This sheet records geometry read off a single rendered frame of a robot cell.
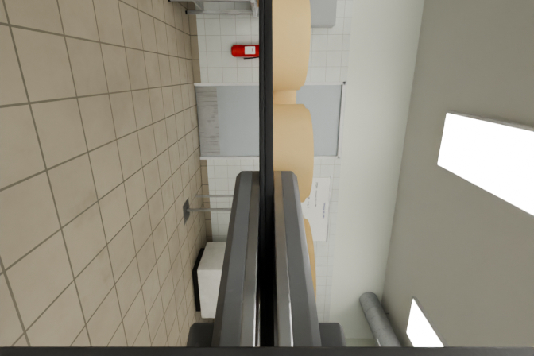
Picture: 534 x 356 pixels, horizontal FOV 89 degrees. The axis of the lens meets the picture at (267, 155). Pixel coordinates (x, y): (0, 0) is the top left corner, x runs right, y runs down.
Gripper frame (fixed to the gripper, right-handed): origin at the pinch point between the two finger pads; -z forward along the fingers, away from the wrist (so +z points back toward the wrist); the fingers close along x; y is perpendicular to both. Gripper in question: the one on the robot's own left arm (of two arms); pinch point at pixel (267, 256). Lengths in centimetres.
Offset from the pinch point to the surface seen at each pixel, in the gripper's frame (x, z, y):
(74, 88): -100, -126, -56
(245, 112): -30, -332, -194
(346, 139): 116, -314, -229
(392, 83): 172, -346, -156
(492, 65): 200, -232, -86
